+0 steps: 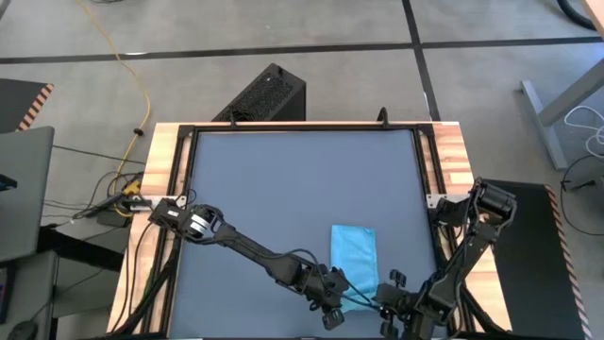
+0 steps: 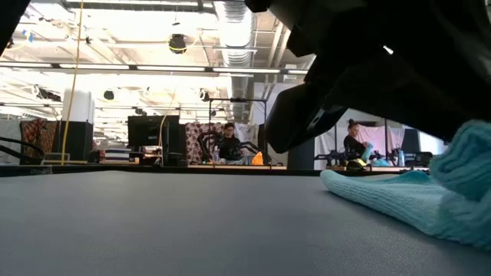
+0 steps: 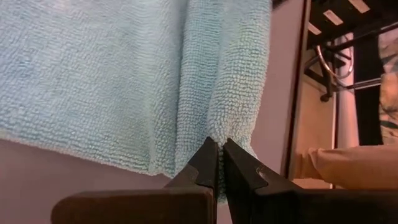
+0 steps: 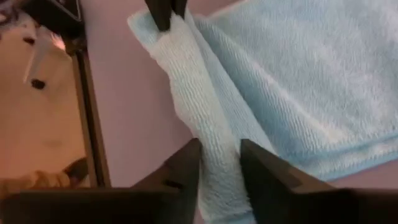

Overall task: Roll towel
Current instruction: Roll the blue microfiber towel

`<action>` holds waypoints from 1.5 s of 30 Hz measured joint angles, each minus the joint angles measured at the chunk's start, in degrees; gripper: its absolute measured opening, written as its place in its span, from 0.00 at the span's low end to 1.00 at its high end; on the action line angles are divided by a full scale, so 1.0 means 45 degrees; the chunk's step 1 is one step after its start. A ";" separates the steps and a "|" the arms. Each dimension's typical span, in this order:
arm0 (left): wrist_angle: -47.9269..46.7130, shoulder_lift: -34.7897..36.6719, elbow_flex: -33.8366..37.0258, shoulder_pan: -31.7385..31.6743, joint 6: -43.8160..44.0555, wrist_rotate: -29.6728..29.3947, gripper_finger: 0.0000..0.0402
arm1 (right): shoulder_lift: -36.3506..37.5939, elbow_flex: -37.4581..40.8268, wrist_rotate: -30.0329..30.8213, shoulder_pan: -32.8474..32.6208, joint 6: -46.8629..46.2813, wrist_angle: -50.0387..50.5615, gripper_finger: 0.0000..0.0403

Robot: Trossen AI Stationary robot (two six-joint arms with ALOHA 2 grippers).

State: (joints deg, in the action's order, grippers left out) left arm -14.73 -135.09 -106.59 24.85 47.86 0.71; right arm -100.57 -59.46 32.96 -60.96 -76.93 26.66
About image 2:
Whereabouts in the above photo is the light blue microfiber towel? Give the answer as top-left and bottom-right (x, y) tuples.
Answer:
(320, 119), (491, 252)

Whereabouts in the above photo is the black cable loop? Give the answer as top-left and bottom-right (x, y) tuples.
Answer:
(0, 136), (47, 165)

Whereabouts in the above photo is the person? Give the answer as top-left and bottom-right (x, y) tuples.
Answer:
(217, 122), (245, 165)
(342, 118), (371, 159)

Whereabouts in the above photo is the black partition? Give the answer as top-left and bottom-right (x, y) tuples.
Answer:
(287, 137), (316, 172)

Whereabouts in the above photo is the white pillar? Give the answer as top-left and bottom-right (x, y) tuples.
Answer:
(61, 90), (95, 123)

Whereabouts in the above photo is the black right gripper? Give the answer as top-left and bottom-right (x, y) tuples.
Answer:
(245, 0), (491, 142)

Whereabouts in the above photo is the red patterned cloth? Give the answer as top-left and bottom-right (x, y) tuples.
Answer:
(19, 118), (58, 160)

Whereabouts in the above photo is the pink cloth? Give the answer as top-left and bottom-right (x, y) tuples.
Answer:
(356, 124), (406, 162)

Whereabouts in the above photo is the black station frame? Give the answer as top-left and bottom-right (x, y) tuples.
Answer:
(333, 118), (388, 166)
(208, 97), (269, 166)

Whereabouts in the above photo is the white patterned cloth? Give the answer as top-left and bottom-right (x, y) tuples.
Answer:
(234, 122), (259, 146)

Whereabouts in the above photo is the silver ventilation duct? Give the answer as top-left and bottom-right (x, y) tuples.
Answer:
(213, 0), (257, 120)

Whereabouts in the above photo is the tall black cabinet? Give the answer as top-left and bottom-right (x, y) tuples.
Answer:
(163, 123), (188, 168)

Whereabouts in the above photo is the black table frame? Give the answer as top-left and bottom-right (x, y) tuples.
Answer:
(0, 163), (430, 178)

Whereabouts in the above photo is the black panel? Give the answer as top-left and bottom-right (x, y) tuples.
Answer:
(400, 128), (421, 154)

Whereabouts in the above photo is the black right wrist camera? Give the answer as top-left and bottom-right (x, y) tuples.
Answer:
(264, 84), (348, 154)

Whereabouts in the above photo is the black monitor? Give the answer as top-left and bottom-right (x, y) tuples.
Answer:
(127, 114), (180, 149)

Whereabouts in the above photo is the striped stack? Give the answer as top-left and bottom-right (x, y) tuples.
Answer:
(103, 148), (130, 162)

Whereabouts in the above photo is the yellow black object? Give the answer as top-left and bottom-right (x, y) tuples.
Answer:
(344, 159), (367, 173)

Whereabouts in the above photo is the black ceiling camera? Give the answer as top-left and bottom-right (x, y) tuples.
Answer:
(167, 33), (188, 54)

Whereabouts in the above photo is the low grey box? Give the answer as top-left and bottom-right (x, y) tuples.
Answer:
(42, 152), (71, 165)

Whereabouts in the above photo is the ceiling light strip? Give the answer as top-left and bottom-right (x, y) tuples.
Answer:
(0, 62), (320, 77)

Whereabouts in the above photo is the yellow cable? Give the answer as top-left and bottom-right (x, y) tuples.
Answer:
(60, 0), (85, 166)

